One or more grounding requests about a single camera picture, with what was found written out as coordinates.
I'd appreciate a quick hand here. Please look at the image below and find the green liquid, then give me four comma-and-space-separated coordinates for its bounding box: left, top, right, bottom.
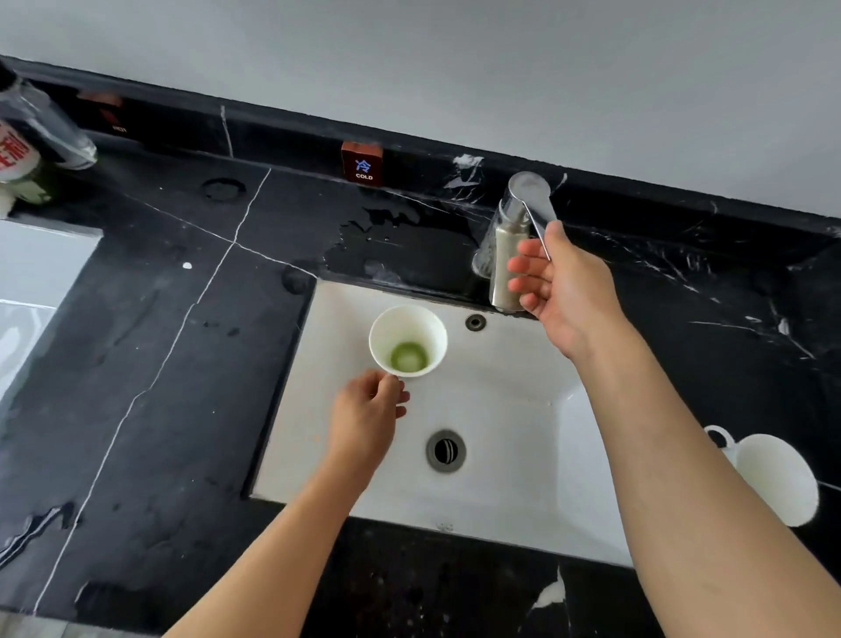
390, 342, 429, 372

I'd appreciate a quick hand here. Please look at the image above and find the white paper cup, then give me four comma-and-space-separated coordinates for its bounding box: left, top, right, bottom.
368, 304, 449, 379

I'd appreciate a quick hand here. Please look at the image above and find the person's left forearm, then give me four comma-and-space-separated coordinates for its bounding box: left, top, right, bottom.
163, 452, 395, 638

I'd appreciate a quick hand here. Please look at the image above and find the white sink basin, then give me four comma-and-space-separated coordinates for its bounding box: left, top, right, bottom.
250, 279, 636, 570
0, 219, 105, 403

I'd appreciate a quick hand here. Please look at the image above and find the clear plastic bottle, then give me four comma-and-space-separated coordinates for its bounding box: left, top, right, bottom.
0, 61, 99, 172

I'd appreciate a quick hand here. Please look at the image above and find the metal sink drain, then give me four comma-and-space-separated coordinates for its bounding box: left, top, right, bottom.
426, 430, 468, 473

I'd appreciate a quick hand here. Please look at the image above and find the person's right hand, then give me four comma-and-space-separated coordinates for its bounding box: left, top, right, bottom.
507, 220, 642, 364

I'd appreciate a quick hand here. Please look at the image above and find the white ceramic mug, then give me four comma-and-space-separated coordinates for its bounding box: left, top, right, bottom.
703, 425, 821, 528

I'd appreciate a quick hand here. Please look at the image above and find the chrome faucet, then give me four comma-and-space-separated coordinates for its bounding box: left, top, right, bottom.
471, 171, 560, 314

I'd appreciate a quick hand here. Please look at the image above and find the bottle with red label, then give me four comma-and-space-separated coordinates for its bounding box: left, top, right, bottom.
0, 117, 55, 219

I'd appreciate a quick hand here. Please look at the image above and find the person's right forearm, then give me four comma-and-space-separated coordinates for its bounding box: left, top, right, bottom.
565, 322, 841, 638

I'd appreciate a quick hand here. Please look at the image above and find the black round hole cover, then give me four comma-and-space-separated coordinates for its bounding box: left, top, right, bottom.
200, 177, 248, 202

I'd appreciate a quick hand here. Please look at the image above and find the person's left hand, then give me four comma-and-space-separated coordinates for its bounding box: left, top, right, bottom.
325, 370, 411, 474

